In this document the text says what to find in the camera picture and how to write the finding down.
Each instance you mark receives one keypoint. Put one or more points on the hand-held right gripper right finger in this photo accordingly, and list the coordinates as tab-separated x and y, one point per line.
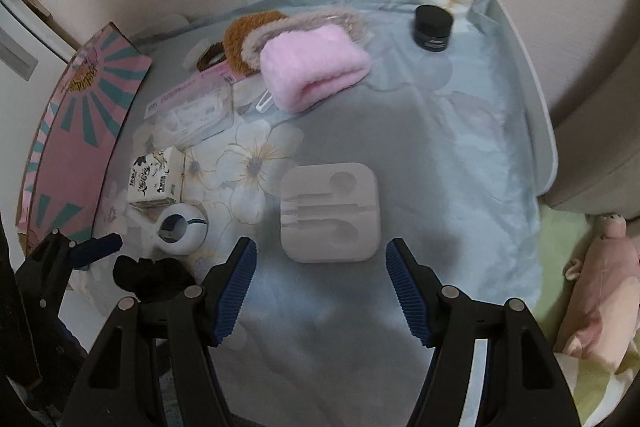
406	294

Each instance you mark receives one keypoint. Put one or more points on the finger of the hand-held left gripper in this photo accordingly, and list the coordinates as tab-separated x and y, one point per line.
97	249

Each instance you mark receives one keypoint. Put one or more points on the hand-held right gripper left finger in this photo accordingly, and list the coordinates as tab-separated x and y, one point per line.
235	289

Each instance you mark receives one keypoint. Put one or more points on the pink striped cardboard box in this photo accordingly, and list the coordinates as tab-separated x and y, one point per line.
85	127

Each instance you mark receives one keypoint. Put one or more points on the fluffy pink towel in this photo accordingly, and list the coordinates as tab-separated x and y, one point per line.
310	67

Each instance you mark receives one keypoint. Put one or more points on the brown plush toy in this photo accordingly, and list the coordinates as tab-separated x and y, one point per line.
237	42

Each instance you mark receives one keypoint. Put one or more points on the grey fluffy hair clip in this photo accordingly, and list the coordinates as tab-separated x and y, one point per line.
345	19

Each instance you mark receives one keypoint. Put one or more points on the black scrunchie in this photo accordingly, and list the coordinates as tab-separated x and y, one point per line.
150	277

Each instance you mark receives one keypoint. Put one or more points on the white tissue packet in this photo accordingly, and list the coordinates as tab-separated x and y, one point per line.
155	179

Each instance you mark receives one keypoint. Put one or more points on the white earphone case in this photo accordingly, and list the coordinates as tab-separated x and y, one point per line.
327	212

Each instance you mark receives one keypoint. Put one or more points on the white spotted fabric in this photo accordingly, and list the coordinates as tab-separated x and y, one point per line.
450	157

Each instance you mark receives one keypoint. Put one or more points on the white door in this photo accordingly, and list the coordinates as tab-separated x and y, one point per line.
30	107

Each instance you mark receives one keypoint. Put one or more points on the clear cotton swab box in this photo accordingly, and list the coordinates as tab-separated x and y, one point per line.
190	112

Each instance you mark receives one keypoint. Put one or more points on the yellow packet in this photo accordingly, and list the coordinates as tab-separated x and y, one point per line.
560	227

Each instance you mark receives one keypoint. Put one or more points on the small clear hair clip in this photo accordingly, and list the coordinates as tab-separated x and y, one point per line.
265	102

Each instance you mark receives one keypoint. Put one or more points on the pink plush toy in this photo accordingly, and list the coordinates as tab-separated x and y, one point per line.
600	297

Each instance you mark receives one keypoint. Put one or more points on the brown hair claw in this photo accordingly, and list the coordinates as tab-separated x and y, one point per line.
210	57

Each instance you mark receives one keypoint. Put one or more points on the beige upholstered furniture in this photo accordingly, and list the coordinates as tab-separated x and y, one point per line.
600	157

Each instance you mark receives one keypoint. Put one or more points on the black cosmetic jar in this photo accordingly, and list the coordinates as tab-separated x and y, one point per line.
432	29

